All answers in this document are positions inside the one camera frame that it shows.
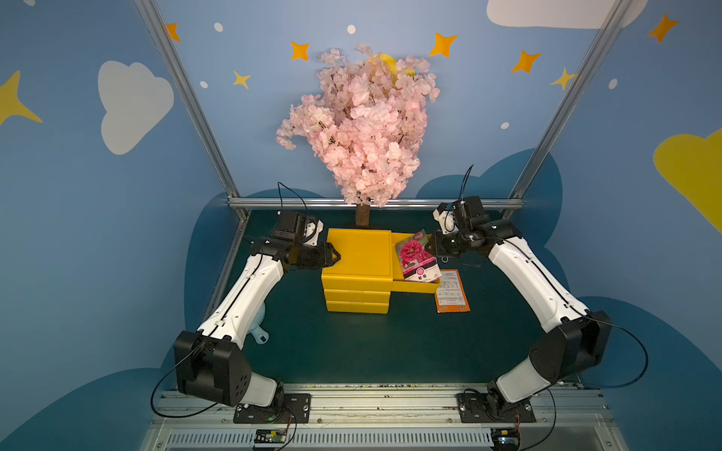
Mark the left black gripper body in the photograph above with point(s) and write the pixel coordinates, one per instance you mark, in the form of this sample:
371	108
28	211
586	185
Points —
319	254

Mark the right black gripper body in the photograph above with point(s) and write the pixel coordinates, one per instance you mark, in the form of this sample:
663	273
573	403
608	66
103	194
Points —
438	244

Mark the pink flower seed bag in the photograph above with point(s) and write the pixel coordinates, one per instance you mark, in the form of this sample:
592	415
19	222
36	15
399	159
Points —
416	262

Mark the yellow drawer cabinet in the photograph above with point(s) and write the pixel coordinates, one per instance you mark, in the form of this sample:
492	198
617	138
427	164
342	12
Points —
361	281

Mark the orange seed bag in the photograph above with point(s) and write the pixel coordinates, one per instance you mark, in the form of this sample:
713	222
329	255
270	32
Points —
450	296

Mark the yellow top drawer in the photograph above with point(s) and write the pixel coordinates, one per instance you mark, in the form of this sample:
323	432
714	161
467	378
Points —
399	285

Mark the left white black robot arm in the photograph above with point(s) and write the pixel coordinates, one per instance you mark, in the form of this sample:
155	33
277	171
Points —
210	363

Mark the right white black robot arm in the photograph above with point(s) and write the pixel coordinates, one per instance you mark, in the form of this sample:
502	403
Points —
575	337

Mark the light blue dustpan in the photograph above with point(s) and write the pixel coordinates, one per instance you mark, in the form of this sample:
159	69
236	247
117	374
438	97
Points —
260	335

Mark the pink blossom artificial tree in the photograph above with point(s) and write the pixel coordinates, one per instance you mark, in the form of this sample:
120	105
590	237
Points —
368	123

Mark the left circuit board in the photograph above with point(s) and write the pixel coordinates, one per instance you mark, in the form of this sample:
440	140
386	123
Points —
270	438

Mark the circuit board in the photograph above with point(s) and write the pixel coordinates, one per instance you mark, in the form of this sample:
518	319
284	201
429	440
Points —
270	438
505	439

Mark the right circuit board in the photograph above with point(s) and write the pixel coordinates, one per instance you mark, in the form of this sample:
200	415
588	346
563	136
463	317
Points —
505	439

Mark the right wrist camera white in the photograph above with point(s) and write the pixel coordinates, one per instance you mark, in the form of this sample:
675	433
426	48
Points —
445	218

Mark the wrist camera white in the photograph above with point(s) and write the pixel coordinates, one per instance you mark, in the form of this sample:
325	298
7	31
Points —
313	230
445	218

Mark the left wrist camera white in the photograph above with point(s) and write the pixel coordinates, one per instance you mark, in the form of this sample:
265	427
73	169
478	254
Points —
313	230

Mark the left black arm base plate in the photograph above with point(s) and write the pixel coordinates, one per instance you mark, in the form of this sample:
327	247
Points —
288	408

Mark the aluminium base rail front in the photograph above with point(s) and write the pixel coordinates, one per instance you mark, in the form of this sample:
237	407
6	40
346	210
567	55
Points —
377	416

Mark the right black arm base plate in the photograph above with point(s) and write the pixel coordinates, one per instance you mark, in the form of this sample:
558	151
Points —
477	407

